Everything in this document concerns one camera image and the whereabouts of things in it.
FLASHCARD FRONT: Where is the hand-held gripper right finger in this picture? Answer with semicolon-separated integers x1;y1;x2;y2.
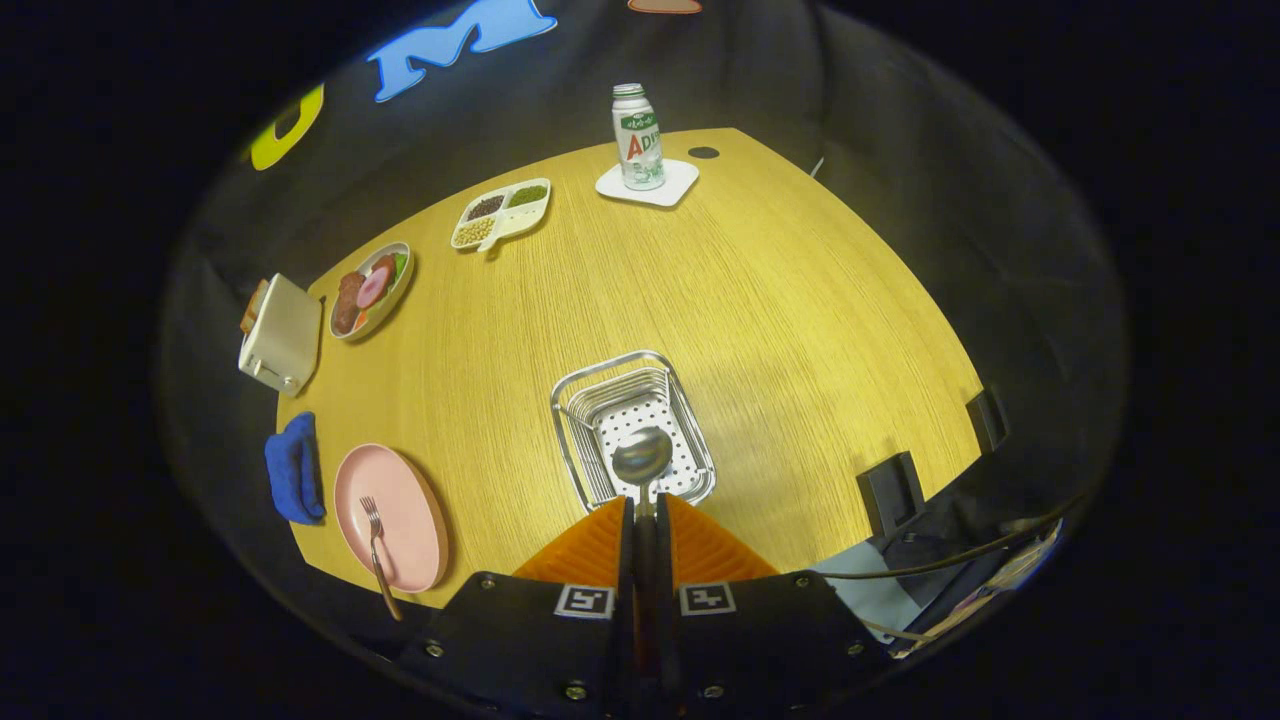
656;493;891;720

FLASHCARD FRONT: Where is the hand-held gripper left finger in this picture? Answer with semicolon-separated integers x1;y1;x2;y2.
395;495;639;720

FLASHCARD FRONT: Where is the wooden-handled metal fork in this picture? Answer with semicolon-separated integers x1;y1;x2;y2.
359;496;405;623

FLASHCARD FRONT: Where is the wooden-handled metal spoon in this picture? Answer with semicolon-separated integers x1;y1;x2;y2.
611;426;675;691

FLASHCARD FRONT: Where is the pink plate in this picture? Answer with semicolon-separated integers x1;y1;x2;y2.
333;443;450;594

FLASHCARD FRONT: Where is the black table clamp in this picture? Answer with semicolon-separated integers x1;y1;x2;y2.
857;451;927;538
965;386;1011;456

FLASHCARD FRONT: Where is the blue cloth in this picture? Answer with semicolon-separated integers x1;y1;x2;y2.
264;411;327;527

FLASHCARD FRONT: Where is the bowl of meat and vegetables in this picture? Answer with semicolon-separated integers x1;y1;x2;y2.
328;241;415;343

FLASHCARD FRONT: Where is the white toaster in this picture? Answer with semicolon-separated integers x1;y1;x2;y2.
238;273;324;398

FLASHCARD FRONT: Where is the white divided bean tray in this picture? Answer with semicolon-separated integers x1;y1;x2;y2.
450;178;553;253

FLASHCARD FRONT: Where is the white square coaster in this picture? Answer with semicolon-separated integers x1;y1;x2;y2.
595;158;700;208

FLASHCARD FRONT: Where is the white bottle with green label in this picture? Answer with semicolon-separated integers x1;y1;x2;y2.
611;83;666;192

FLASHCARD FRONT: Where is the black cable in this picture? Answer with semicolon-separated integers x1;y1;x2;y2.
820;495;1086;581

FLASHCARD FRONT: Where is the metal wire basket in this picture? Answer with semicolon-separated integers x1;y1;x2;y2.
549;349;717;513

